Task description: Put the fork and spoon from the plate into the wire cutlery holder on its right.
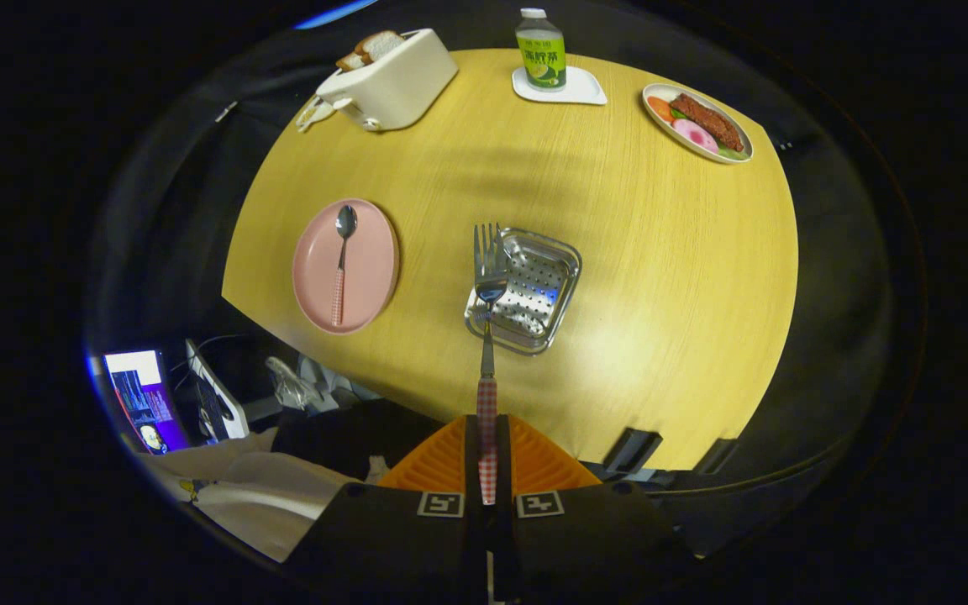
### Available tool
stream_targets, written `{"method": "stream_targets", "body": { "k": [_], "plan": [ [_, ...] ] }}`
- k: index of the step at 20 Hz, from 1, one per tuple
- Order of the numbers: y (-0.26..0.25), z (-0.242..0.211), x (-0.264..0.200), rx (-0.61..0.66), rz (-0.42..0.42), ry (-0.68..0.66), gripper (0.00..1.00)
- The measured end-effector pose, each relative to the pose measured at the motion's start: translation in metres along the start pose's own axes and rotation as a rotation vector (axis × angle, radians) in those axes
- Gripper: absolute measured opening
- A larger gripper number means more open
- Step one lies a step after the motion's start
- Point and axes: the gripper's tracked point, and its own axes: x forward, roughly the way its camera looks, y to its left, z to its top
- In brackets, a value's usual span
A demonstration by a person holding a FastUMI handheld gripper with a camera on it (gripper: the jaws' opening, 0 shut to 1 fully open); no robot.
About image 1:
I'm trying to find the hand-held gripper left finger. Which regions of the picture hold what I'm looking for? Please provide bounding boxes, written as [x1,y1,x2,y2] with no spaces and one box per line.
[287,414,489,589]

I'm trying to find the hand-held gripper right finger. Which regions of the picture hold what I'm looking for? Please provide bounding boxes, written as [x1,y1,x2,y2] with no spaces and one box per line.
[491,414,695,589]

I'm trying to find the fork with checked handle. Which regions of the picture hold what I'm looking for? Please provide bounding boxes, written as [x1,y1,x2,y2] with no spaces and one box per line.
[473,223,512,505]

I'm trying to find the spoon with checked handle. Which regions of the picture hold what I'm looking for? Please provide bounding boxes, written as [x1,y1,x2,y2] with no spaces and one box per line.
[330,204,359,327]

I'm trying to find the white shirt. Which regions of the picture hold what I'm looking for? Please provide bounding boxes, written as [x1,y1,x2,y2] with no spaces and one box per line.
[148,429,367,564]

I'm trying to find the clear plastic bag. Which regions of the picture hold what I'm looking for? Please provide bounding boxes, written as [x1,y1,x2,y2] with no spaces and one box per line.
[266,357,325,410]

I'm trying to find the metal perforated basket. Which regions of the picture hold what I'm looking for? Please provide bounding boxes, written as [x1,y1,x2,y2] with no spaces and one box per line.
[464,227,583,356]

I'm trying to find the pink plate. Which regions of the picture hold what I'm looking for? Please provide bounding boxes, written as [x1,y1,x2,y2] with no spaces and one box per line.
[292,198,401,335]

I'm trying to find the lit computer monitor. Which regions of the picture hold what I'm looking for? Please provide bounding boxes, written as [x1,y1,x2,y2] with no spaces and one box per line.
[103,350,191,455]

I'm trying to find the pink round food slice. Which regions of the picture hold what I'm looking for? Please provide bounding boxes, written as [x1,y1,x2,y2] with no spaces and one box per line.
[672,118,719,154]

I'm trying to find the white food plate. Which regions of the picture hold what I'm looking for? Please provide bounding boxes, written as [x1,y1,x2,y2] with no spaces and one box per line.
[641,82,755,165]

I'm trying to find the brown meat slice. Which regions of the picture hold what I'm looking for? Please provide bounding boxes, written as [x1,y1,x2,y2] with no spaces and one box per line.
[669,92,745,153]

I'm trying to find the white divided condiment tray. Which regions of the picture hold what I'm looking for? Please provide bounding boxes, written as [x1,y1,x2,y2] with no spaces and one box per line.
[296,97,338,134]

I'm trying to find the white square coaster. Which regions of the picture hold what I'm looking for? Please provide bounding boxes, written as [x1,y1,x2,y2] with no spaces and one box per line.
[511,66,608,106]

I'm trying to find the white toaster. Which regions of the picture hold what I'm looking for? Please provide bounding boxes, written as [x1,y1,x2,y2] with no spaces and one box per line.
[314,28,460,133]

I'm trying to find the green tea bottle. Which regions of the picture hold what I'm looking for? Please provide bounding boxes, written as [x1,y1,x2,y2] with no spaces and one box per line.
[515,8,567,92]

